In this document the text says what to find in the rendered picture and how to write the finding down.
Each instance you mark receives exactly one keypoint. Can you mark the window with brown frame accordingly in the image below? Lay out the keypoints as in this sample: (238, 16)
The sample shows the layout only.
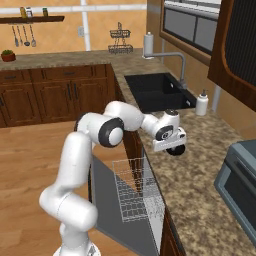
(190, 25)

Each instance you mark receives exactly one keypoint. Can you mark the green jar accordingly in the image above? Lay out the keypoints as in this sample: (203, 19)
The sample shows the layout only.
(45, 12)

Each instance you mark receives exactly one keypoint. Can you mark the yellow jar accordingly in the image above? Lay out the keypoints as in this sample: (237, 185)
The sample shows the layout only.
(23, 12)

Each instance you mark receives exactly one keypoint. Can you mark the black sink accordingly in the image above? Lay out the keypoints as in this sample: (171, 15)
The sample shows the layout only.
(156, 91)

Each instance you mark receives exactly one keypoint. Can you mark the brown wall cupboard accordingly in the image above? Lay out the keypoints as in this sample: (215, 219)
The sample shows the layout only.
(236, 50)

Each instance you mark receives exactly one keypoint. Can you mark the dark wooden shelf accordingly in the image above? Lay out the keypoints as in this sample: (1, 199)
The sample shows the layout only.
(31, 19)

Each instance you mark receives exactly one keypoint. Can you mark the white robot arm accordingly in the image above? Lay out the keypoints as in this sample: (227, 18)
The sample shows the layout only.
(75, 160)

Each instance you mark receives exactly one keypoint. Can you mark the potted green plant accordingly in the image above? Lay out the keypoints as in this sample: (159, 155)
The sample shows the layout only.
(8, 56)

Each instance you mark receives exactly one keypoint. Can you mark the hanging grey spatula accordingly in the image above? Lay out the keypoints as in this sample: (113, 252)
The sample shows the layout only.
(15, 40)

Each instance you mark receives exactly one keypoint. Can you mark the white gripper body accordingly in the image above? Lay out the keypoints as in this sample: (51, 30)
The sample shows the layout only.
(168, 144)

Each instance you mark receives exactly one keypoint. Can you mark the hanging grey fork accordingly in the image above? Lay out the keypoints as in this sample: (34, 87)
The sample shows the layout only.
(20, 37)

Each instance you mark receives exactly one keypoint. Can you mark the white paper towel roll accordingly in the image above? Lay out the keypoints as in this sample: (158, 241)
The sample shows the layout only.
(148, 45)

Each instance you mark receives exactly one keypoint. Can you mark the white wall socket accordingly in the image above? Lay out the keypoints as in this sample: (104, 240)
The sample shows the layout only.
(81, 31)

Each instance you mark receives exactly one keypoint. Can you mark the grey tap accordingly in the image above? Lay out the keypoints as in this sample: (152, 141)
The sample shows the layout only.
(181, 63)

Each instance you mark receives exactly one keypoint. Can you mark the white soap dispenser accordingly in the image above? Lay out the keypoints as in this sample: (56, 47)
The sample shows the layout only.
(201, 105)

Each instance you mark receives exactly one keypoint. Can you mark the hanging grey ladle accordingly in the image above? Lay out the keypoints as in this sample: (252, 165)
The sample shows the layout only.
(26, 42)

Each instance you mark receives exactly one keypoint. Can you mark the hanging grey slotted spoon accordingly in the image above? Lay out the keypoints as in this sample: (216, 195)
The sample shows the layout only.
(33, 42)

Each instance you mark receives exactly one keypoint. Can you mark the grey and white jar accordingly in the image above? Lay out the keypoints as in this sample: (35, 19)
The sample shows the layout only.
(29, 12)

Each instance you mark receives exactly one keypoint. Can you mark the brown cupboard run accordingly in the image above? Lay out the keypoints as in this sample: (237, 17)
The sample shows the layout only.
(53, 93)

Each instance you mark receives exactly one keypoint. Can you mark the grey microwave oven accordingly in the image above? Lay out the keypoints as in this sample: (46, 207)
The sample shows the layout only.
(238, 190)

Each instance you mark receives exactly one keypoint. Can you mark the black bowl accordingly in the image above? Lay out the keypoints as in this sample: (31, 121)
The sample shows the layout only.
(176, 151)

